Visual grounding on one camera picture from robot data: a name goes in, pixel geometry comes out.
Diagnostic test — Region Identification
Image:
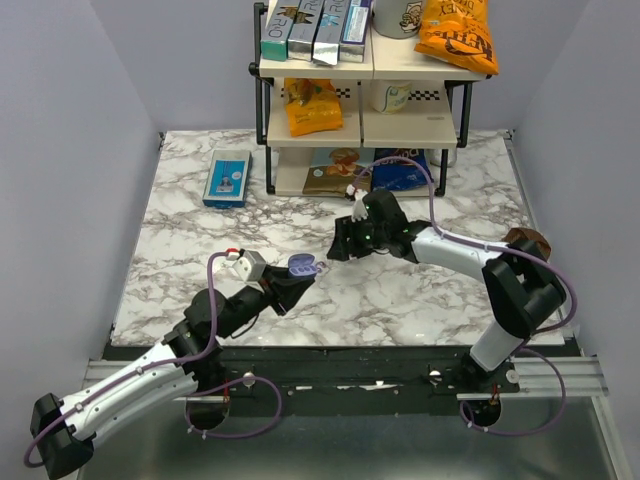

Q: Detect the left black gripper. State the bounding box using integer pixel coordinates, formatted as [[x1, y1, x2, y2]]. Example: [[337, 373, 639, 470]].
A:
[[217, 264, 315, 341]]

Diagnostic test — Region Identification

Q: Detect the white printed mug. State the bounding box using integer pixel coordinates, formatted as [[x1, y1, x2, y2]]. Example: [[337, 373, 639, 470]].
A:
[[372, 0, 426, 39]]

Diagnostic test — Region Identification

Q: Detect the blue flat product box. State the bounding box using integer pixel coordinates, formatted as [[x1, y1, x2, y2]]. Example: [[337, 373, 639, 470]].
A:
[[202, 149, 252, 209]]

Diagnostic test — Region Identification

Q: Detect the aluminium rail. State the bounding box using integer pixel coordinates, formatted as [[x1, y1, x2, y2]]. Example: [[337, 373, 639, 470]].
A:
[[446, 356, 609, 401]]

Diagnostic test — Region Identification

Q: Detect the orange snack bag middle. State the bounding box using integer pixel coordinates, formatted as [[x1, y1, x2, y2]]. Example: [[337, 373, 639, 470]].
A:
[[284, 78, 344, 137]]

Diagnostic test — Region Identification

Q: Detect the brown snack bag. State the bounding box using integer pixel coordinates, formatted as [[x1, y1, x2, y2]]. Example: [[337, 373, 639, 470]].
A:
[[302, 147, 375, 196]]

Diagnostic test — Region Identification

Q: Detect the blue Doritos bag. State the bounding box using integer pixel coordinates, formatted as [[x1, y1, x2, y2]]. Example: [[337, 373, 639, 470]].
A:
[[371, 148, 433, 191]]

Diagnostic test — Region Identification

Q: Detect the orange chip bag top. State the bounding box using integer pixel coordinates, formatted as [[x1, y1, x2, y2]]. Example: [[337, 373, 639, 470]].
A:
[[414, 0, 500, 76]]

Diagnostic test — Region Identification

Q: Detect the white yogurt cup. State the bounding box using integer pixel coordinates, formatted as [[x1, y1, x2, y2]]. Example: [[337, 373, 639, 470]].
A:
[[369, 80, 412, 114]]

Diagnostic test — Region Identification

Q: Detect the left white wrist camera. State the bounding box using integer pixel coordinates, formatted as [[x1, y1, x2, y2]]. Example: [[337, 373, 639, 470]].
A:
[[232, 250, 267, 283]]

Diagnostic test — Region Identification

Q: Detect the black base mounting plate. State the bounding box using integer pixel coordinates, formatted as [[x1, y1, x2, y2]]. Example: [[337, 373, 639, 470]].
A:
[[102, 342, 521, 418]]

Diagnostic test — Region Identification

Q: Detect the teal toothpaste box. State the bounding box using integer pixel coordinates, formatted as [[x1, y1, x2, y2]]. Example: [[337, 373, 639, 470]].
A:
[[261, 0, 300, 61]]

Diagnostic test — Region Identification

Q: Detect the beige black three-tier shelf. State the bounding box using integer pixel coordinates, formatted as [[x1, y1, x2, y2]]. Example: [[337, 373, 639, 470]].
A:
[[248, 2, 485, 196]]

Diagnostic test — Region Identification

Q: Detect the purple blue toothpaste box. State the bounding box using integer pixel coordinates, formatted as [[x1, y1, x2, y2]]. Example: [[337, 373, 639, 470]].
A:
[[339, 0, 372, 63]]

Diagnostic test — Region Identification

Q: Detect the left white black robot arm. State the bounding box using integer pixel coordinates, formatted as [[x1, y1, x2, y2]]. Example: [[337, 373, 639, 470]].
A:
[[23, 259, 317, 479]]

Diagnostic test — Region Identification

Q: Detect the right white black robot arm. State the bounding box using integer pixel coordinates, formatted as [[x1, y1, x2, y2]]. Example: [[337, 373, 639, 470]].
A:
[[327, 190, 567, 392]]

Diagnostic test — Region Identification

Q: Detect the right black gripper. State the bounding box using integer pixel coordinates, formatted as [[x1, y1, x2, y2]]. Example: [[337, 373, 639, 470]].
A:
[[326, 212, 389, 261]]

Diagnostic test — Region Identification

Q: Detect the lavender earbud charging case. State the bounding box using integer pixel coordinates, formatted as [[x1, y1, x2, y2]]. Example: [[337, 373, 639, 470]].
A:
[[287, 253, 318, 278]]

